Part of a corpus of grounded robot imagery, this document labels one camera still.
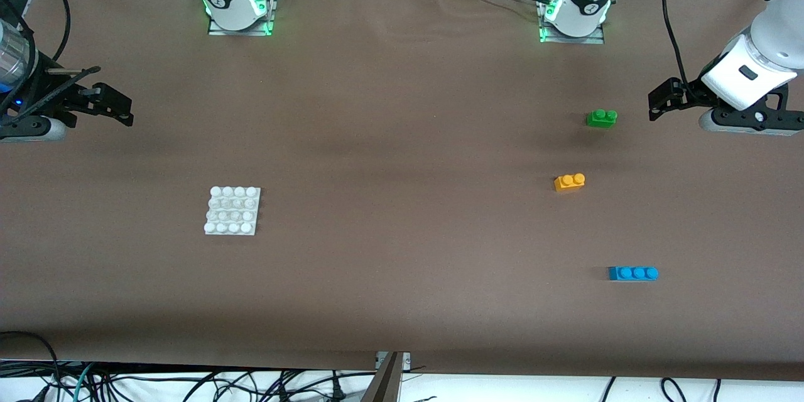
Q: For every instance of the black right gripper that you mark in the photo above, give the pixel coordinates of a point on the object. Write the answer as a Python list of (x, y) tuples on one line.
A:
[(45, 93)]

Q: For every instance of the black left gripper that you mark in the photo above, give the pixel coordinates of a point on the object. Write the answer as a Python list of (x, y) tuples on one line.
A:
[(689, 92)]

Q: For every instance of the yellow two-stud block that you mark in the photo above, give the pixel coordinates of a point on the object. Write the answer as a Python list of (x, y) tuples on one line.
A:
[(568, 183)]

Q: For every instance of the white studded base plate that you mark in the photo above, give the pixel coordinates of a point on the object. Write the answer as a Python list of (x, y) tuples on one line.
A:
[(232, 210)]

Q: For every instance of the green two-stud block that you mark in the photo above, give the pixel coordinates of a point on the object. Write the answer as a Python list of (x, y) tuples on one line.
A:
[(601, 119)]

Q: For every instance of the blue three-stud block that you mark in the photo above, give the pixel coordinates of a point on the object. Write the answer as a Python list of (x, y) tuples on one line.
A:
[(631, 274)]

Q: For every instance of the brown table cover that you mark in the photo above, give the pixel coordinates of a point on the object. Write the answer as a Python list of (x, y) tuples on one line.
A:
[(377, 276)]

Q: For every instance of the dark brown metal bar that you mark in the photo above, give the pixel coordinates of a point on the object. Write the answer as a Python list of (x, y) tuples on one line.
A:
[(384, 386)]

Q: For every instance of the silver metal bracket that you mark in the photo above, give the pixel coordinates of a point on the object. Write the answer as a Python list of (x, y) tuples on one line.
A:
[(407, 361)]

